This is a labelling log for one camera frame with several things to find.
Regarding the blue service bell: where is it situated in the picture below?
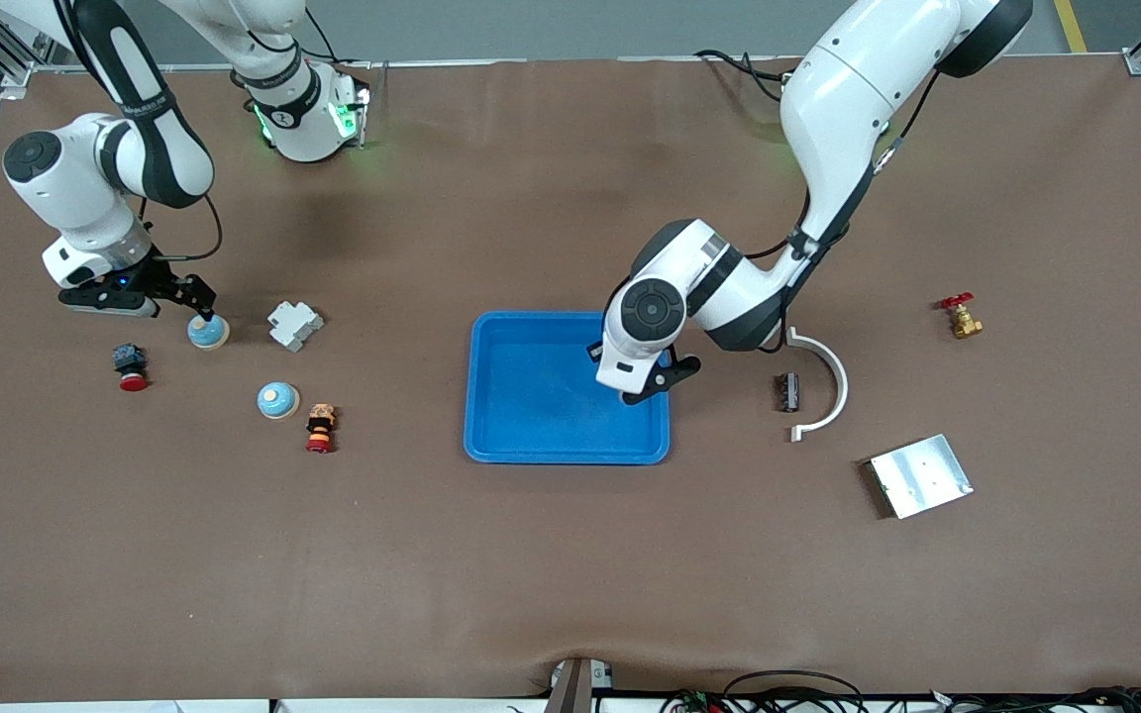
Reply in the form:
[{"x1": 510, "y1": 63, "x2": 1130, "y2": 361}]
[
  {"x1": 256, "y1": 381, "x2": 301, "y2": 421},
  {"x1": 186, "y1": 312, "x2": 231, "y2": 351}
]

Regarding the blue plastic tray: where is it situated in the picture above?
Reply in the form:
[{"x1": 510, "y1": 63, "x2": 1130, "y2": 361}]
[{"x1": 463, "y1": 311, "x2": 672, "y2": 466}]

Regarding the red mushroom push button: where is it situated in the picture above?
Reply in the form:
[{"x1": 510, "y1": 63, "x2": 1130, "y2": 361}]
[{"x1": 112, "y1": 343, "x2": 151, "y2": 393}]

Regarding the white circuit breaker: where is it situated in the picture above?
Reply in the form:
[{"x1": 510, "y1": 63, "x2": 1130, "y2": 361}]
[{"x1": 266, "y1": 301, "x2": 325, "y2": 354}]

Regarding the red orange emergency stop button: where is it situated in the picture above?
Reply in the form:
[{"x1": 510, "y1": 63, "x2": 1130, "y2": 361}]
[{"x1": 305, "y1": 402, "x2": 338, "y2": 456}]

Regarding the brown table cover mat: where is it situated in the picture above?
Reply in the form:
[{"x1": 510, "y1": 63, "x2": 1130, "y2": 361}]
[{"x1": 0, "y1": 54, "x2": 1141, "y2": 706}]

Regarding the white curved pipe clamp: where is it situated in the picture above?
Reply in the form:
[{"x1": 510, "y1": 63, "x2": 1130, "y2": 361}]
[{"x1": 785, "y1": 327, "x2": 850, "y2": 443}]

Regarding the silver metal plate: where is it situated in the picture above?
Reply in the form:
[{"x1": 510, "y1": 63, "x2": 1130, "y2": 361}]
[{"x1": 866, "y1": 434, "x2": 975, "y2": 520}]

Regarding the black right arm base cable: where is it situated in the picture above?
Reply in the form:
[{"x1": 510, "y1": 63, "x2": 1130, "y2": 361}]
[{"x1": 303, "y1": 8, "x2": 373, "y2": 70}]

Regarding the black arm base cable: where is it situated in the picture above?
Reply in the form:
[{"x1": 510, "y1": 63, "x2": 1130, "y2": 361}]
[
  {"x1": 694, "y1": 50, "x2": 791, "y2": 102},
  {"x1": 303, "y1": 8, "x2": 373, "y2": 70}
]

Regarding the black left arm base cable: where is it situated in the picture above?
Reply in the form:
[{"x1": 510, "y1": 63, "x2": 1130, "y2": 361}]
[{"x1": 694, "y1": 50, "x2": 791, "y2": 102}]

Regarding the grey metal table bracket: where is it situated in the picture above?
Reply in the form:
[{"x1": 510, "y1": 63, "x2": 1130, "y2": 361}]
[{"x1": 543, "y1": 658, "x2": 617, "y2": 713}]

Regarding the brass valve red handle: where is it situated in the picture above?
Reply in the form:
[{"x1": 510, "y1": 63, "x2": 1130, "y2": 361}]
[{"x1": 939, "y1": 292, "x2": 985, "y2": 341}]

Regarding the black cable bundle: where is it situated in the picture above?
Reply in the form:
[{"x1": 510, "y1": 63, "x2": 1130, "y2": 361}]
[{"x1": 660, "y1": 669, "x2": 1141, "y2": 713}]

